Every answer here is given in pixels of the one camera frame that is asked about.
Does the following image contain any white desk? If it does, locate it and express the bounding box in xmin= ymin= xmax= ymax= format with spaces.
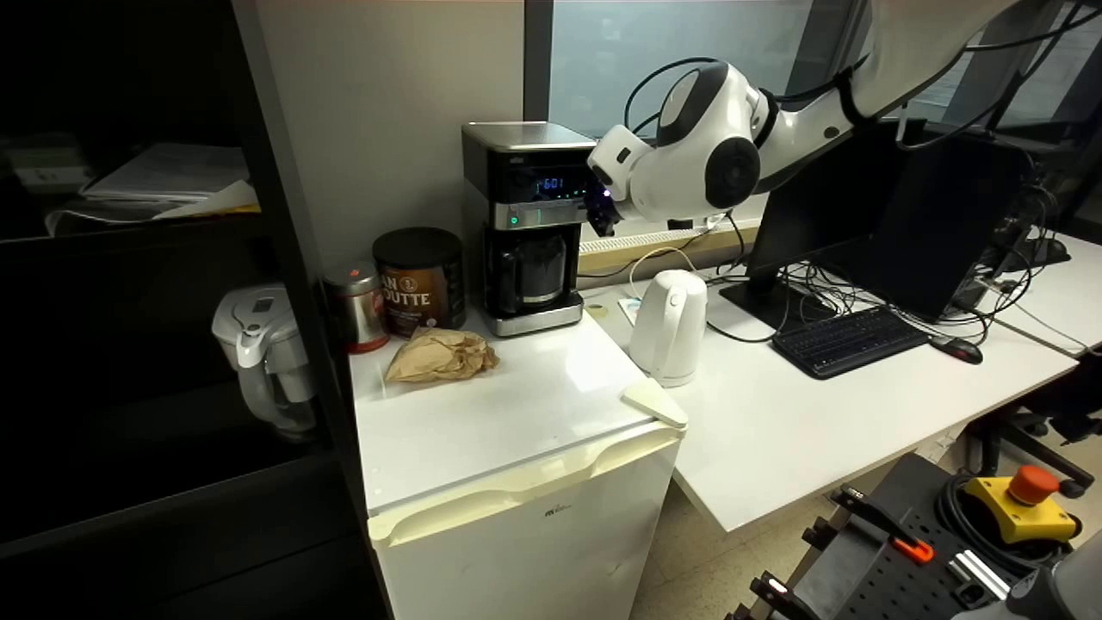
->
xmin=580 ymin=230 xmax=1102 ymax=537

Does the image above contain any white electric kettle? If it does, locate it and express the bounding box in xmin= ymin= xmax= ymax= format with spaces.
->
xmin=628 ymin=269 xmax=706 ymax=386

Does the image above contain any black keyboard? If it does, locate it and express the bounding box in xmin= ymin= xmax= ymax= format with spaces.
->
xmin=771 ymin=306 xmax=925 ymax=378

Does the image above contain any stack of papers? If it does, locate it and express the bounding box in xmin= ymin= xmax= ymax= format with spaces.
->
xmin=46 ymin=142 xmax=261 ymax=238

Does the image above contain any orange handled tool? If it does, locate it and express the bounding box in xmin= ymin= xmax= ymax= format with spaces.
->
xmin=833 ymin=489 xmax=937 ymax=566

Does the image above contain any dark coffee canister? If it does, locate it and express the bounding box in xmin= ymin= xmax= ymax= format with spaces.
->
xmin=373 ymin=228 xmax=466 ymax=337

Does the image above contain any yellow emergency stop button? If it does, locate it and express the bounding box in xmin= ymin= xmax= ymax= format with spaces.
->
xmin=965 ymin=467 xmax=1081 ymax=543

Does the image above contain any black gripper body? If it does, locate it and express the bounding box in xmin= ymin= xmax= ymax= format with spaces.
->
xmin=584 ymin=184 xmax=619 ymax=238

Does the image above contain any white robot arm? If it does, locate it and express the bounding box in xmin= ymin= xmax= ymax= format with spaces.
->
xmin=588 ymin=0 xmax=1040 ymax=222

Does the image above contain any black shelf unit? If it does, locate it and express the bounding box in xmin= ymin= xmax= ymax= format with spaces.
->
xmin=0 ymin=0 xmax=389 ymax=620

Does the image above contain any black silver coffee maker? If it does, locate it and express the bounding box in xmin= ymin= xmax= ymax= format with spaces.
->
xmin=461 ymin=121 xmax=595 ymax=337

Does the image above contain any black computer monitor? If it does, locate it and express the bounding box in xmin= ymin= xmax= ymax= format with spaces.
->
xmin=722 ymin=127 xmax=1030 ymax=329

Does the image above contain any black computer mouse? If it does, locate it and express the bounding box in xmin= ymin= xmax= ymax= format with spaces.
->
xmin=925 ymin=336 xmax=983 ymax=364

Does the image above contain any white mini fridge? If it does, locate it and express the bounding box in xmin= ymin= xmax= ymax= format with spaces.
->
xmin=350 ymin=322 xmax=685 ymax=620

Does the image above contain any small red white bottle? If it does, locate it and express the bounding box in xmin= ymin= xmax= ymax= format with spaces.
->
xmin=346 ymin=271 xmax=389 ymax=351

